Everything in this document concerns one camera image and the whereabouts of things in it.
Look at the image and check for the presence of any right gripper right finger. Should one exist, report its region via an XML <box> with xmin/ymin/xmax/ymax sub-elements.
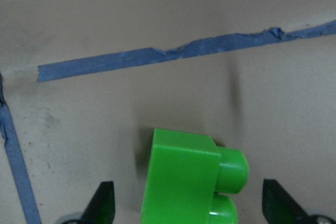
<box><xmin>262</xmin><ymin>179</ymin><xmax>311</xmax><ymax>224</ymax></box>

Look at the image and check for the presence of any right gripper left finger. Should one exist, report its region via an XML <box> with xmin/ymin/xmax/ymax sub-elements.
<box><xmin>81</xmin><ymin>181</ymin><xmax>116</xmax><ymax>224</ymax></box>

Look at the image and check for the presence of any green toy block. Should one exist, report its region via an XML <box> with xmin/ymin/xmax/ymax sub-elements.
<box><xmin>141</xmin><ymin>129</ymin><xmax>249</xmax><ymax>223</ymax></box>

